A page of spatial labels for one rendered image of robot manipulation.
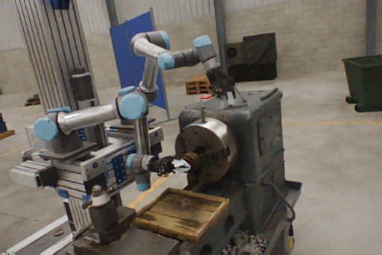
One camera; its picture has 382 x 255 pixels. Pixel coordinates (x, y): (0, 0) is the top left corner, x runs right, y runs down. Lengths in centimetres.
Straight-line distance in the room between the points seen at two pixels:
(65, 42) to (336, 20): 1013
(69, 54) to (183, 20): 1090
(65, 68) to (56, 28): 22
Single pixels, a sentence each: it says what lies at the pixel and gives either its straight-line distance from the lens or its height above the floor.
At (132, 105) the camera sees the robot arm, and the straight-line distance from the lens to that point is 142.
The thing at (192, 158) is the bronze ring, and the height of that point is 111.
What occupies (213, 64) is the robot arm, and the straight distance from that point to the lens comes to 138.
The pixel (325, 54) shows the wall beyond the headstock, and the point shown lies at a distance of 1145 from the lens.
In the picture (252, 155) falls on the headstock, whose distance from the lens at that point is 160.
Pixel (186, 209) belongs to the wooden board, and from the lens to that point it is 147.
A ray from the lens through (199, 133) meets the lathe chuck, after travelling 149.
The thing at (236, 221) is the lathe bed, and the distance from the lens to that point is 166.
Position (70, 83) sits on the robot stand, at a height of 148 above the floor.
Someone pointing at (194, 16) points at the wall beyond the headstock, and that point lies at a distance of 1259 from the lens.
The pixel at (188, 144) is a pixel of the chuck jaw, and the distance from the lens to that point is 150.
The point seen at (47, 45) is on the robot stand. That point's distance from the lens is 192.
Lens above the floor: 164
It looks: 16 degrees down
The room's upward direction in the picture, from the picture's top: 8 degrees counter-clockwise
